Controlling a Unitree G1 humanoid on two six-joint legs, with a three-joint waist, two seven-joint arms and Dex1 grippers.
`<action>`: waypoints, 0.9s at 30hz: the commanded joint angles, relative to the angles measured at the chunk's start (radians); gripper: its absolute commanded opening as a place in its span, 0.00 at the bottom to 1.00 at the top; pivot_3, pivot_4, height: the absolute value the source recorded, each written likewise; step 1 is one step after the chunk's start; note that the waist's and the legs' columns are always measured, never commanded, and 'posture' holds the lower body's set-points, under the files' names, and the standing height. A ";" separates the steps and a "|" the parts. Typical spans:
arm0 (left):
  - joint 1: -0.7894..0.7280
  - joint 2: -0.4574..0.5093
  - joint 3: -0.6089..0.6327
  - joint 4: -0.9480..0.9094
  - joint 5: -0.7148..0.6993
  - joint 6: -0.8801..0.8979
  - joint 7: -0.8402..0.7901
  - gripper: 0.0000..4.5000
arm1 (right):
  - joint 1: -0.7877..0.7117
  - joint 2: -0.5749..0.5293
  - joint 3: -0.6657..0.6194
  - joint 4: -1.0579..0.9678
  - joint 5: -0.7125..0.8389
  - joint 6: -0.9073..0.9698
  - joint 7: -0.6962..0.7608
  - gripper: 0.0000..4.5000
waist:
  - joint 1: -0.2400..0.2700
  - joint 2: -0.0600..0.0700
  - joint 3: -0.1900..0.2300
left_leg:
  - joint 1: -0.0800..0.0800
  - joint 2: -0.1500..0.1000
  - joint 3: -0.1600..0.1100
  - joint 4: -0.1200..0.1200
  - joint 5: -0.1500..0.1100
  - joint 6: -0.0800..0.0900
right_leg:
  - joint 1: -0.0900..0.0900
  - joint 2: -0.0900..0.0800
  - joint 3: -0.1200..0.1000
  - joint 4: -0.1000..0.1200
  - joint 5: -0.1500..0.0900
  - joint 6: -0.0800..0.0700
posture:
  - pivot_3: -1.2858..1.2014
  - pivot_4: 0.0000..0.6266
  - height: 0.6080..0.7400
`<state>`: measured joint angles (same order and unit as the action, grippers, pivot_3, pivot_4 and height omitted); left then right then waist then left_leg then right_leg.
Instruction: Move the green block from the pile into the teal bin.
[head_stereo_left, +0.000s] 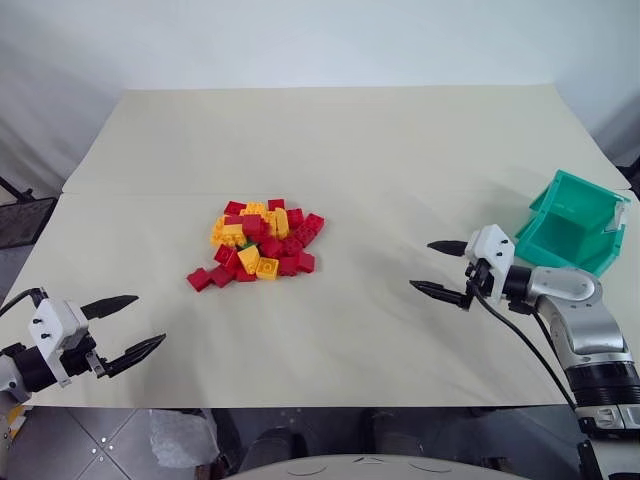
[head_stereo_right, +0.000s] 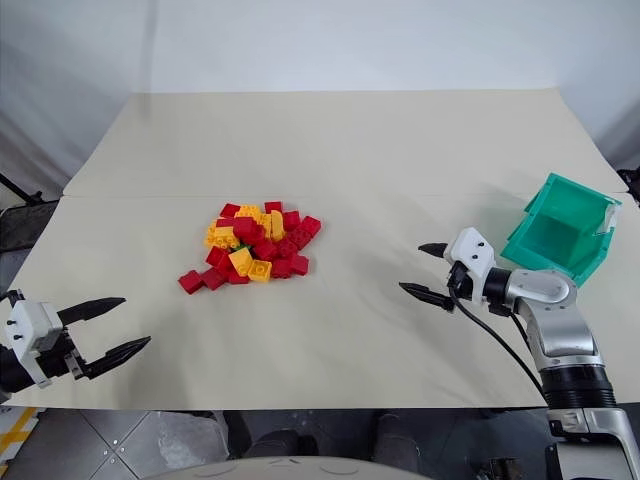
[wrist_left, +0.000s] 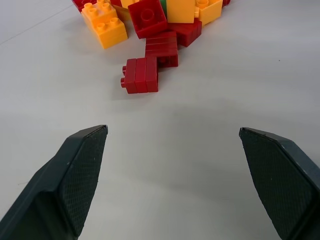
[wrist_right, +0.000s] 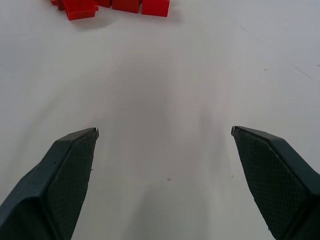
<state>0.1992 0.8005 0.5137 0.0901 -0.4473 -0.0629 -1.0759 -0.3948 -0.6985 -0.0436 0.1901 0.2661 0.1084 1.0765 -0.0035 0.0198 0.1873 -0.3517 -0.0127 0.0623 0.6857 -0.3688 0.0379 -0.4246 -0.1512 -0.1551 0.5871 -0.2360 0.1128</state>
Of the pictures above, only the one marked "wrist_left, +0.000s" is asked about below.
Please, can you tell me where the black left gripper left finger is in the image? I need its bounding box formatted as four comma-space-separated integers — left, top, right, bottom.
0, 124, 109, 240

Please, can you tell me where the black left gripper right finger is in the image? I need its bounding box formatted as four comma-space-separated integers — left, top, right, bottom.
238, 126, 320, 240

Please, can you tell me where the small red building block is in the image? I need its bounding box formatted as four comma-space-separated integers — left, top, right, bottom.
120, 56, 160, 95

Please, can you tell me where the ribbed red building block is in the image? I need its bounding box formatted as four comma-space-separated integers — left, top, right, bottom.
144, 30, 179, 68

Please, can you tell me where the yellow studded building block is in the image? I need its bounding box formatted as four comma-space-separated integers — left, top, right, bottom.
193, 0, 224, 27

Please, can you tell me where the red block with open underside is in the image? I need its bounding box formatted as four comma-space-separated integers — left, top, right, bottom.
127, 0, 168, 40

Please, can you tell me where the smooth yellow building block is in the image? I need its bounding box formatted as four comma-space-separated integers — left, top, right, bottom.
165, 0, 197, 25

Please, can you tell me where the green building block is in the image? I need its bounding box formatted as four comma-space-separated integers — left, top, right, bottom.
160, 0, 169, 21

